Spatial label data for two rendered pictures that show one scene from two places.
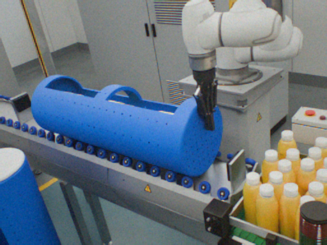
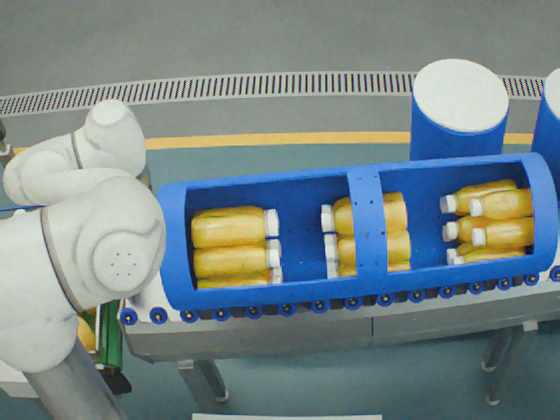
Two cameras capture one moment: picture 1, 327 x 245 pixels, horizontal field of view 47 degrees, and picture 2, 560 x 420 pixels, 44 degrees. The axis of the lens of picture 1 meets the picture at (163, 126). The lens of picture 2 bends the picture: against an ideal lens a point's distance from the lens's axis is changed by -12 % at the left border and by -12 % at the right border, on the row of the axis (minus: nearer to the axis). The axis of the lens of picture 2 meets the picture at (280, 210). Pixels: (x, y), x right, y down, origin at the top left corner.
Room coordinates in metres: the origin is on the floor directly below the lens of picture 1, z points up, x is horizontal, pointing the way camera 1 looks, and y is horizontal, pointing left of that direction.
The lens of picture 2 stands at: (2.06, -0.52, 2.51)
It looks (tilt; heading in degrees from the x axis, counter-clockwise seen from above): 54 degrees down; 142
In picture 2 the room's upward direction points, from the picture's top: 9 degrees counter-clockwise
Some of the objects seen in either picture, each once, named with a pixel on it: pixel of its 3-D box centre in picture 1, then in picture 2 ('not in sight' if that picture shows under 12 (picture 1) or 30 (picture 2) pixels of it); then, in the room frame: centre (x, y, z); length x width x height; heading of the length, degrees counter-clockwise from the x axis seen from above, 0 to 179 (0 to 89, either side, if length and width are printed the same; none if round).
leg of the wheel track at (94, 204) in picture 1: (96, 208); (509, 365); (1.82, 0.50, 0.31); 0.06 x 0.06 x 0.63; 48
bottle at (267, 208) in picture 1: (267, 213); not in sight; (0.84, -0.26, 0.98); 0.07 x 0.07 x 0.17
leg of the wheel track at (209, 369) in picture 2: not in sight; (204, 361); (1.06, -0.13, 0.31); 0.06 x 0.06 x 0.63; 48
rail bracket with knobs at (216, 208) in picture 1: (220, 218); not in sight; (0.89, -0.12, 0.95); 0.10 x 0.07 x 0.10; 138
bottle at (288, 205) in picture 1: (290, 212); not in sight; (0.82, -0.33, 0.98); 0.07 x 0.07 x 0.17
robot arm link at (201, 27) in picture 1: (202, 25); (108, 140); (1.14, -0.17, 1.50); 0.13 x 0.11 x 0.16; 64
